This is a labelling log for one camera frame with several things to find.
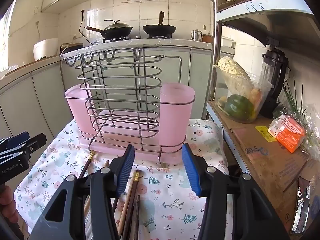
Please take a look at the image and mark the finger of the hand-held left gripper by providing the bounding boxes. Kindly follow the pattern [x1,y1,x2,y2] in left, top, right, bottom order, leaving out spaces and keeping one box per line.
[15,133,47,159]
[0,131,30,153]

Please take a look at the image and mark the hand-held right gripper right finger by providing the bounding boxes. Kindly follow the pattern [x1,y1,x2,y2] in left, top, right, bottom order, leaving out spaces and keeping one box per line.
[181,143,292,240]

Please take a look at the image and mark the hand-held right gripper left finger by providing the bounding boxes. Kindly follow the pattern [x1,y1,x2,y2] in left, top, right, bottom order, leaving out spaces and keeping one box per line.
[29,144,135,240]

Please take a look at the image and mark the pile of wooden chopsticks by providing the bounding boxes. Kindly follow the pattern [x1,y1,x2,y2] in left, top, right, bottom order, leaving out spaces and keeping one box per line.
[79,152,142,240]

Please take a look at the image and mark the metal wire utensil rack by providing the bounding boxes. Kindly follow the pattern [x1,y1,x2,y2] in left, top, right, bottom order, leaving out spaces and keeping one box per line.
[64,47,196,164]

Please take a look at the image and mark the person's left hand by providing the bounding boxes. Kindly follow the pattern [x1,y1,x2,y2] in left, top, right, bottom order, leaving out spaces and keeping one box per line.
[0,184,19,230]

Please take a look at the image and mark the floral bear printed cloth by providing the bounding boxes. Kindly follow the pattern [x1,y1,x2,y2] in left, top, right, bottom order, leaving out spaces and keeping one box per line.
[14,119,234,240]

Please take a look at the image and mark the kitchen counter cabinets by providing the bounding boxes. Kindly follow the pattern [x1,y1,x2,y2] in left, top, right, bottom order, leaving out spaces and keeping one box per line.
[0,39,235,155]

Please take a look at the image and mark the brown cardboard sheet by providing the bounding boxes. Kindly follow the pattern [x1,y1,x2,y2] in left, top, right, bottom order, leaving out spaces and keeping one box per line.
[221,100,320,235]

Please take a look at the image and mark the green bell pepper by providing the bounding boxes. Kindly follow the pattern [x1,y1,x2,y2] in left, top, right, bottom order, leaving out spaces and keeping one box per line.
[224,94,254,119]

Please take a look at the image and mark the white rice cooker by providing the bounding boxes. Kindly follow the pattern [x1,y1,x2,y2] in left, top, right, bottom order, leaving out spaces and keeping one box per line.
[33,38,59,61]

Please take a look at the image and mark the carrot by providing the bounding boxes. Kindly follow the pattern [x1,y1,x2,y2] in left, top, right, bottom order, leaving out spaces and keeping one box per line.
[250,88,263,105]

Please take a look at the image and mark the black kitchen appliance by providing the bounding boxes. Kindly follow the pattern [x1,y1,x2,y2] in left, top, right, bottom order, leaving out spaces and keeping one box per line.
[60,42,84,55]

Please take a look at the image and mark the orange and white packet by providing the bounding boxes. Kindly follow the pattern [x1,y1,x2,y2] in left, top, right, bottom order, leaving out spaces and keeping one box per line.
[268,115,307,153]

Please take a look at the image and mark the pack of enoki mushrooms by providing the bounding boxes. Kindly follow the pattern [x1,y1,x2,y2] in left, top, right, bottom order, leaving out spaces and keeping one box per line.
[217,56,253,90]

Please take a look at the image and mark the clear plastic bowl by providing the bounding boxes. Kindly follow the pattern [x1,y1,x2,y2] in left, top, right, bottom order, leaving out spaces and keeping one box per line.
[212,64,273,123]

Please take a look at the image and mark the gas stove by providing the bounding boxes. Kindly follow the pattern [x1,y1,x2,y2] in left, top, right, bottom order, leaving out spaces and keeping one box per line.
[101,34,173,43]

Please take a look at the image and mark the green onions in bag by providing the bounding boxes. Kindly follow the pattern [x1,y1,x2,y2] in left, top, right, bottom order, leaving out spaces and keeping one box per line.
[282,77,315,145]

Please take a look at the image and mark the black blender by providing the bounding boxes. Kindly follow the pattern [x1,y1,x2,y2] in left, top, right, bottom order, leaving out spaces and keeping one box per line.
[259,44,290,119]

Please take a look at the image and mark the white container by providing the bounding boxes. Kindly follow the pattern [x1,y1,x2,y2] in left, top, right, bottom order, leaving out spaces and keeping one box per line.
[221,37,237,48]

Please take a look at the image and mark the wok with lid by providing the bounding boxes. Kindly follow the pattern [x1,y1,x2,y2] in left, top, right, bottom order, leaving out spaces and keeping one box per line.
[84,19,133,40]

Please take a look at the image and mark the metal shelf rack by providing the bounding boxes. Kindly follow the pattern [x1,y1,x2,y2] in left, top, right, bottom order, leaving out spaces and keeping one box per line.
[205,0,320,240]

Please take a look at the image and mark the black wok with wooden handle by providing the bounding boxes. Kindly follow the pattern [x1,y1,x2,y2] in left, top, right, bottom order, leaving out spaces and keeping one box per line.
[143,11,177,36]

